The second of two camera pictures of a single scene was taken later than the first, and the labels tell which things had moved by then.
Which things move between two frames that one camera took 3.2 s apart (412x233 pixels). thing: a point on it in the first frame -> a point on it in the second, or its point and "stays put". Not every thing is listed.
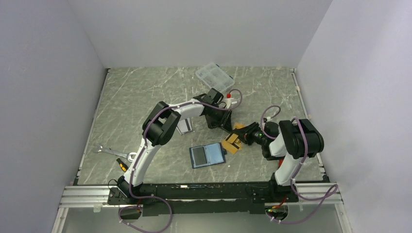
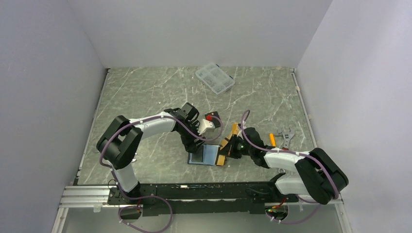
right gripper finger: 242,131 -> 229,149
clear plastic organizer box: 215,76 stays put
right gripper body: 255,135 -> 241,148
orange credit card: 237,125 -> 221,158
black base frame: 200,198 stays put
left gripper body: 220,116 -> 187,139
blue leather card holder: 207,155 stays put
